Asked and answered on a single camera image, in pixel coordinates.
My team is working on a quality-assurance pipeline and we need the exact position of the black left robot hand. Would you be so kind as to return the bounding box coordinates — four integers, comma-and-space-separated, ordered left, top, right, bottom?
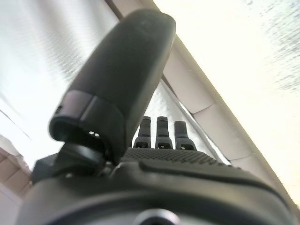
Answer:
16, 8, 293, 225

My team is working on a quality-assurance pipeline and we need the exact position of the beige padded bed base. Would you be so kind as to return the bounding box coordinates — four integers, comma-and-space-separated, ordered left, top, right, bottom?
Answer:
0, 0, 293, 202

